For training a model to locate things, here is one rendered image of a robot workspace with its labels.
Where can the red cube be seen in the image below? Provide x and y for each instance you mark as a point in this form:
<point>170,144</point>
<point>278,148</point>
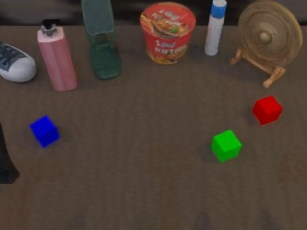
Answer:
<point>266,109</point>

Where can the white bottle with blue band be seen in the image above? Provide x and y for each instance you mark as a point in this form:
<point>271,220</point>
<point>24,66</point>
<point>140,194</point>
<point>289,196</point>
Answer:
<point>214,28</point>

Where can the blue cube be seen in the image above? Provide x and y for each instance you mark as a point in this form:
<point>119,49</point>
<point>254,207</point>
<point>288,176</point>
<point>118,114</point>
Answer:
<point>44,131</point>

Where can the white and blue sneaker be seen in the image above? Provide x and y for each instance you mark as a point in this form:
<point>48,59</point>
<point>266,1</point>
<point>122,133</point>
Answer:
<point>16,65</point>

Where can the red instant noodle cup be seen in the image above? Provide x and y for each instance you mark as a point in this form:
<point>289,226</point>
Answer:
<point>168,36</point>

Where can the dark green stapler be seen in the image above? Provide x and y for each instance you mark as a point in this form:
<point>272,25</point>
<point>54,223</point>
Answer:
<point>103,48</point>

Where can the round wooden disc on stand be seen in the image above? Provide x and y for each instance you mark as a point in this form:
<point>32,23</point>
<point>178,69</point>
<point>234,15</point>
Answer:
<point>268,38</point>

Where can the pink pump bottle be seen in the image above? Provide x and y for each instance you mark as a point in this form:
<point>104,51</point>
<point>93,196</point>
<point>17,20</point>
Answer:
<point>57,62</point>

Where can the green cube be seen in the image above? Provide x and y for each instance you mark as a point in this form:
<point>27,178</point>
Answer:
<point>225,146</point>

